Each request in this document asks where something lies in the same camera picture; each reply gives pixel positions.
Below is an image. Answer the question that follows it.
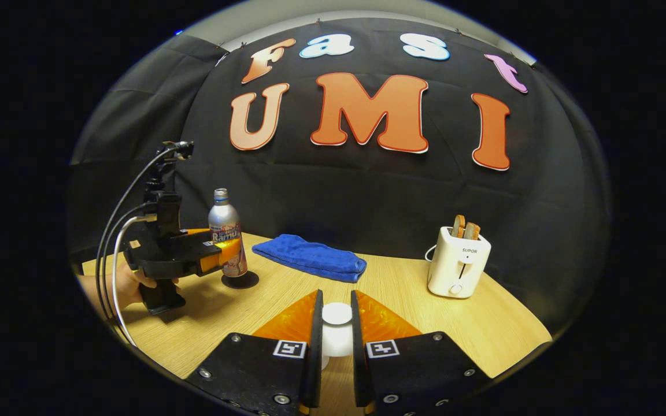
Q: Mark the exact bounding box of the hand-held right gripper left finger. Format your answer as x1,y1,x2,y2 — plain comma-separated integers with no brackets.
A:
184,289,324,416

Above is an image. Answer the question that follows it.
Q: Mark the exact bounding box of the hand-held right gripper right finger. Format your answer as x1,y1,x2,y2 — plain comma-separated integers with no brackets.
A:
351,289,493,416

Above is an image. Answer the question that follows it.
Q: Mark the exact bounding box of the silver water bottle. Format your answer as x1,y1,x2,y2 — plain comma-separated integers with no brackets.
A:
208,188,249,278

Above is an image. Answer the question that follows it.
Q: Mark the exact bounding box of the black round coaster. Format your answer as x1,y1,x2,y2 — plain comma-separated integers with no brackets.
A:
221,270,260,290

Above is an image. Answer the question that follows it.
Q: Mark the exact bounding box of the white teacup lid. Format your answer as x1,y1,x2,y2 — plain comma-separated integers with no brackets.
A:
321,302,354,371

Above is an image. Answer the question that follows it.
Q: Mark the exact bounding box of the blue folded towel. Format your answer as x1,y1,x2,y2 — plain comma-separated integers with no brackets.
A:
251,233,368,284

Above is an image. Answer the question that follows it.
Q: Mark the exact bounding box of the white toaster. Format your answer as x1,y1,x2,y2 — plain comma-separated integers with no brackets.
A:
427,226,492,299

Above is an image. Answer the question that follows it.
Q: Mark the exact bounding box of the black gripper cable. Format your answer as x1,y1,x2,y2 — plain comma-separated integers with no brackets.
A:
102,201,157,333
95,144,186,324

